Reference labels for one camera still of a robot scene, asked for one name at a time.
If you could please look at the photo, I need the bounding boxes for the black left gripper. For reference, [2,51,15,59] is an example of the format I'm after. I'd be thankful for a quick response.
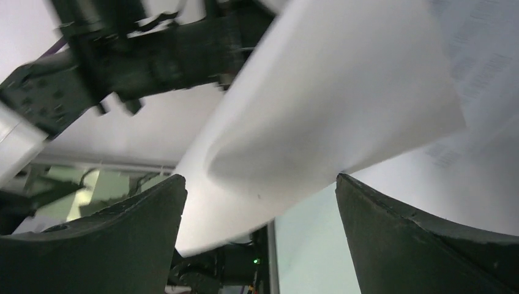
[1,1,275,138]

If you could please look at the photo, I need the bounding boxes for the white printed paper sheets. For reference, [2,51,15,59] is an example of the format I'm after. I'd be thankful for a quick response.
[176,1,518,255]

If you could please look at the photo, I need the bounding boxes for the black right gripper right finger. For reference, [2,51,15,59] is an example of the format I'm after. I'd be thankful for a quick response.
[335,174,518,293]

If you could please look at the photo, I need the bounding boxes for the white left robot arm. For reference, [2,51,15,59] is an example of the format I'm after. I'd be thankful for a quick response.
[1,1,275,184]

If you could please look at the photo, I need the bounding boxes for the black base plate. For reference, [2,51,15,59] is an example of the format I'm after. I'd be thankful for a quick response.
[166,226,274,293]

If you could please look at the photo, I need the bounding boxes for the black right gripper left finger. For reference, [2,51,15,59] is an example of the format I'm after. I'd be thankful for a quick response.
[1,175,187,293]

